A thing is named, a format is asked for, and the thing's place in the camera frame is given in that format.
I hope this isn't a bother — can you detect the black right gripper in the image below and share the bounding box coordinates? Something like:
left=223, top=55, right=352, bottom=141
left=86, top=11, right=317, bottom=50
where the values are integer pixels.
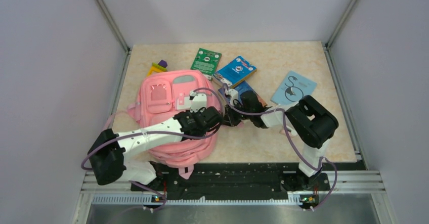
left=221, top=100, right=253, bottom=126

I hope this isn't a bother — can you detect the pink student backpack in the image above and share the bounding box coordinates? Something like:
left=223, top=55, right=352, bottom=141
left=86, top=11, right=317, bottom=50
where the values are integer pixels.
left=122, top=70, right=222, bottom=184

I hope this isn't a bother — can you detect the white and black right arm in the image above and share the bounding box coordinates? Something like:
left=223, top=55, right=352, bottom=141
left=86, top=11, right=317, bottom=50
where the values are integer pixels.
left=221, top=89, right=339, bottom=190

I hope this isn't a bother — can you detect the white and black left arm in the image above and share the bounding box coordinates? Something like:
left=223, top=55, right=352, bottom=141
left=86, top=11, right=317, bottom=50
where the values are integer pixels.
left=87, top=106, right=223, bottom=186

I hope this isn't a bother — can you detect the sunset cover paperback book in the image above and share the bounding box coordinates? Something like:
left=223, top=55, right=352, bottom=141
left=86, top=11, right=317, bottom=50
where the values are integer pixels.
left=226, top=81, right=267, bottom=106

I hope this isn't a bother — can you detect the blue paperback book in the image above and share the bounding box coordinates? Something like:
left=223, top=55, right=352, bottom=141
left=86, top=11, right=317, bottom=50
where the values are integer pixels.
left=212, top=56, right=257, bottom=88

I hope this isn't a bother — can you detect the green paperback book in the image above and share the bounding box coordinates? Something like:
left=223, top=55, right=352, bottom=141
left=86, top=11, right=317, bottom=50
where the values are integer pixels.
left=190, top=48, right=222, bottom=80

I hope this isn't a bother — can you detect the light blue thin booklet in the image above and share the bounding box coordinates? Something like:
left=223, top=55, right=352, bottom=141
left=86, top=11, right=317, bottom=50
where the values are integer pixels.
left=270, top=71, right=317, bottom=105

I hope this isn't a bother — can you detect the yellow and purple toy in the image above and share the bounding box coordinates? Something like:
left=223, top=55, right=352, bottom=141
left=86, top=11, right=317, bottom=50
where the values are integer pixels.
left=146, top=60, right=168, bottom=76

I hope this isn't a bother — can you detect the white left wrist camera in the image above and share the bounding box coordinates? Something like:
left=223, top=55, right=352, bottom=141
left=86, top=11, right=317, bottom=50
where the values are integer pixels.
left=189, top=91, right=207, bottom=113

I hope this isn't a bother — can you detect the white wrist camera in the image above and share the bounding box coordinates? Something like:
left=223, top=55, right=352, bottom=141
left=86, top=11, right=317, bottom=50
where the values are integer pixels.
left=224, top=88, right=239, bottom=107
left=189, top=91, right=207, bottom=113

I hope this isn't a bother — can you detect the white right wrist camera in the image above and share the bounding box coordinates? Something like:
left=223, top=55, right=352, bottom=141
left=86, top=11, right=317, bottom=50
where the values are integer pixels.
left=224, top=88, right=239, bottom=107

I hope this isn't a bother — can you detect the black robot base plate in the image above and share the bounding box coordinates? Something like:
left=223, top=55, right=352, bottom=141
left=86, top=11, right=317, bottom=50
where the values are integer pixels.
left=147, top=163, right=331, bottom=200

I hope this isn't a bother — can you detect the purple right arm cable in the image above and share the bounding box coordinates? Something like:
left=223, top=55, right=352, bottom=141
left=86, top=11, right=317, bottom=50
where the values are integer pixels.
left=219, top=83, right=338, bottom=211

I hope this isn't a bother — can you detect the aluminium frame rail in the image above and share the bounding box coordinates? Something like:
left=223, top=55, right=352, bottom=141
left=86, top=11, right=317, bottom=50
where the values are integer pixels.
left=72, top=167, right=398, bottom=223

